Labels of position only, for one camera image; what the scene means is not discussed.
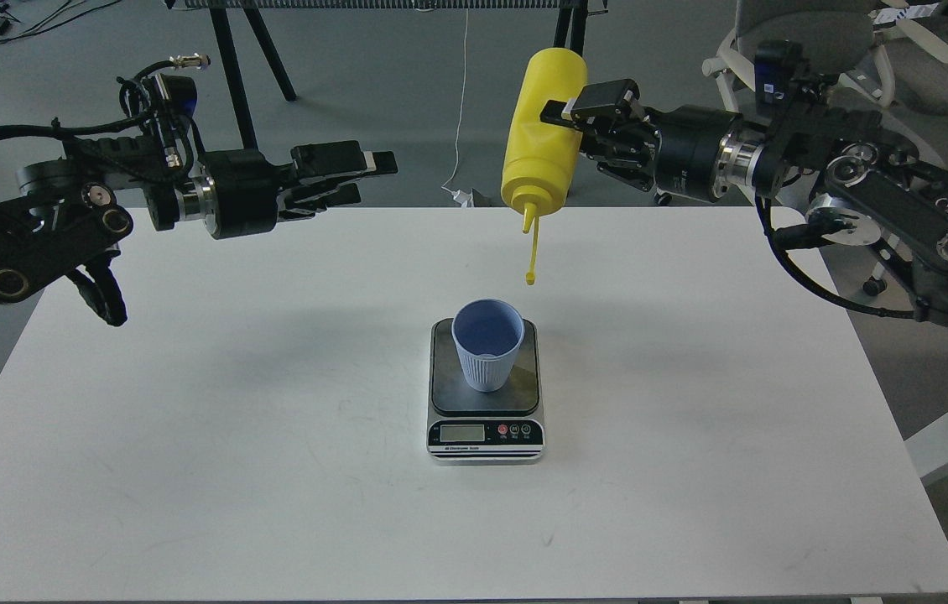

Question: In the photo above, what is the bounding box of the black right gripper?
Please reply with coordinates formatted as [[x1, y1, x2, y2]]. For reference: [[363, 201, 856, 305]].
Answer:
[[539, 79, 742, 203]]

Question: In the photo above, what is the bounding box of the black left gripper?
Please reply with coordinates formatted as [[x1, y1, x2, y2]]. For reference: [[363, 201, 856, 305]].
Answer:
[[199, 141, 398, 240]]

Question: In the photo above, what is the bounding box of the yellow squeeze bottle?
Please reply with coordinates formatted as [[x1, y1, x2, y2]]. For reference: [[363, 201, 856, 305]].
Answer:
[[499, 47, 589, 286]]

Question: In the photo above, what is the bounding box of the blue ribbed plastic cup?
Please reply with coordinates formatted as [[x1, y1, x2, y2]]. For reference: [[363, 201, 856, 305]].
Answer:
[[451, 299, 525, 393]]

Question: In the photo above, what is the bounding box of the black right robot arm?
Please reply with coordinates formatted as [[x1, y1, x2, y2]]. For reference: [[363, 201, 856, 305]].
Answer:
[[533, 39, 948, 326]]

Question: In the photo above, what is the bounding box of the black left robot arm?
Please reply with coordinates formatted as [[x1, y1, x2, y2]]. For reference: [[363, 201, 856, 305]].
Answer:
[[0, 54, 398, 326]]

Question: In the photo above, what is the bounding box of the digital kitchen scale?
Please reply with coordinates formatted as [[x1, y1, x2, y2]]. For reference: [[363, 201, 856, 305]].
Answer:
[[425, 318, 546, 464]]

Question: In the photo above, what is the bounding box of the white power adapter on floor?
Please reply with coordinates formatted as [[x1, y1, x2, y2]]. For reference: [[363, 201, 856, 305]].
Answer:
[[451, 189, 491, 209]]

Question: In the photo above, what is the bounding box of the black legged background table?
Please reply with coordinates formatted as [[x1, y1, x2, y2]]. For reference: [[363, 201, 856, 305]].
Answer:
[[162, 0, 609, 200]]

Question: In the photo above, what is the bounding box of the grey office chair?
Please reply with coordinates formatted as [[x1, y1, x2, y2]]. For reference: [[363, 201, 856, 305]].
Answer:
[[872, 1, 948, 116], [652, 0, 948, 296]]

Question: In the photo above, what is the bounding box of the white hanging cable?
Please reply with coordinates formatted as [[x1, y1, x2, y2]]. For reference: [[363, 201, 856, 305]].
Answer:
[[440, 8, 471, 199]]

